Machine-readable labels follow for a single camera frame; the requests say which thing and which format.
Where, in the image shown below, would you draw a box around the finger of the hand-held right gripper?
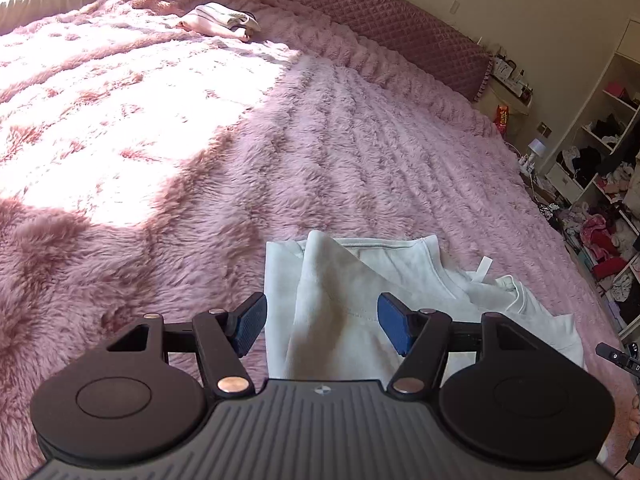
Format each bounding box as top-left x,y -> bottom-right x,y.
595,342 -> 632,367

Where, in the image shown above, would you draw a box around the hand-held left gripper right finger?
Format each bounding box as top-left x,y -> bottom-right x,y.
377,292 -> 540,396

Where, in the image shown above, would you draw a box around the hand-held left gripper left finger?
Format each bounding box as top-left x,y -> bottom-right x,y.
103,292 -> 268,396

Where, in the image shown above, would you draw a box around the white printed sweatshirt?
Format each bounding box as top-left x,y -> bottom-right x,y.
264,230 -> 586,382

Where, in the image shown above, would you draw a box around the pile of pink red clothes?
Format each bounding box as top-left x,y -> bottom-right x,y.
565,200 -> 631,281

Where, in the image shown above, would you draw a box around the folded pink white clothes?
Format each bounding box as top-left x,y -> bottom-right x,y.
177,2 -> 261,43

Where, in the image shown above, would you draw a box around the white shelving unit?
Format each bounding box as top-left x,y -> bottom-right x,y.
542,15 -> 640,341

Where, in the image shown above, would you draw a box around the pink fluffy blanket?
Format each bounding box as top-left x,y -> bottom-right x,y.
0,0 -> 640,468

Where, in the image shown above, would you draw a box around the white table lamp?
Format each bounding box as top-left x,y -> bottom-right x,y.
527,137 -> 548,168

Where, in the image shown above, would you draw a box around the pink quilted headboard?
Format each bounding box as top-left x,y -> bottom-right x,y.
185,0 -> 493,103

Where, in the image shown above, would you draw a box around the beige bedside wall shelf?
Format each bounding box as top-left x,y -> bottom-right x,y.
487,55 -> 533,106

